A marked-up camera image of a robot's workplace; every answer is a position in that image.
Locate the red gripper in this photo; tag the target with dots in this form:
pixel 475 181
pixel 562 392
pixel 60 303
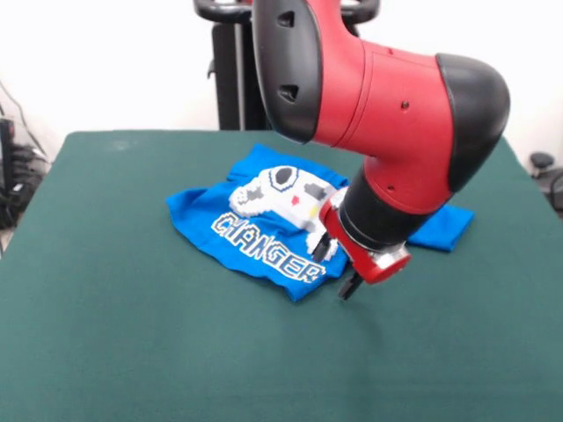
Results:
pixel 365 259

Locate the blue printed shirt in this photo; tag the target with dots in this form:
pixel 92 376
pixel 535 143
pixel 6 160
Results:
pixel 220 206

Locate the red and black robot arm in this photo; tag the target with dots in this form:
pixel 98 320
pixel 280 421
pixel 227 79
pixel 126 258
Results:
pixel 387 110

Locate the black office chair base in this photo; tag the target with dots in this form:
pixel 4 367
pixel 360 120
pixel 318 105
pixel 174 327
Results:
pixel 550 176

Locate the dark green table cloth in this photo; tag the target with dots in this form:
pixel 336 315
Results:
pixel 110 329

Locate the black box device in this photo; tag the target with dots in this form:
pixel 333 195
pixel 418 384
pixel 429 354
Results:
pixel 6 149

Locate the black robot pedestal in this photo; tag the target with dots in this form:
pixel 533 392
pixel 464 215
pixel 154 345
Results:
pixel 233 79

